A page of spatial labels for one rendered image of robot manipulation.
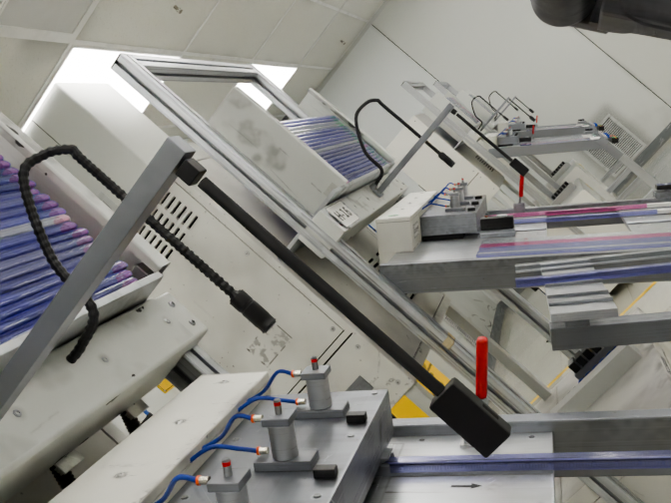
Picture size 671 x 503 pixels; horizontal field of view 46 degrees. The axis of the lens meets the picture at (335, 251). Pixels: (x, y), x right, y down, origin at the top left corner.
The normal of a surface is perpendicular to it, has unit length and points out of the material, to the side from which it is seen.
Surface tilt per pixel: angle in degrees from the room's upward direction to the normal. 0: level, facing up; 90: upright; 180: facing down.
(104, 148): 90
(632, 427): 90
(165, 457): 43
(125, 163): 90
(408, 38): 90
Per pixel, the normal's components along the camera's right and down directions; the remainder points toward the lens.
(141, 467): -0.14, -0.98
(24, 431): 0.61, -0.73
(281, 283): -0.25, 0.19
